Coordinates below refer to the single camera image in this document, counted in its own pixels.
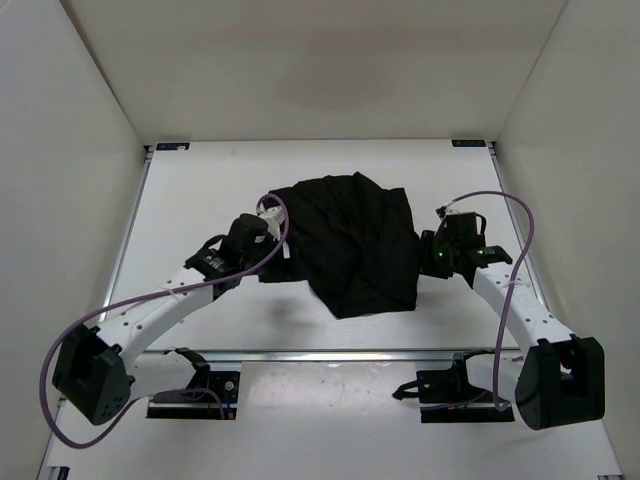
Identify black pleated skirt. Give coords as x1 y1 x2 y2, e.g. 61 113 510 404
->
259 172 419 319

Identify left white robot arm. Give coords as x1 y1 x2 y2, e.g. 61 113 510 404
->
52 207 289 426

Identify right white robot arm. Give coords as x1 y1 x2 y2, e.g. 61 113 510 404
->
420 213 605 430

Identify right blue corner label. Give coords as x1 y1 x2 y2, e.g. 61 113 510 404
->
451 139 486 148

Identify blue corner label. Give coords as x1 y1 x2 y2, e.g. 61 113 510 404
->
451 139 486 148
155 142 190 151

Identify left blue corner label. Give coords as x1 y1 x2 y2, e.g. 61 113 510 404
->
155 142 190 151

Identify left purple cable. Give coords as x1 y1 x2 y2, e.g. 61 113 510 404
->
38 193 294 449

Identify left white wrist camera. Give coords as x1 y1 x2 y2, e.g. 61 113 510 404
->
258 206 291 259

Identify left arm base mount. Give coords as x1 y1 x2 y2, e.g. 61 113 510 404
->
146 348 241 421

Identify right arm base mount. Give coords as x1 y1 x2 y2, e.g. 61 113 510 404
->
392 349 515 424

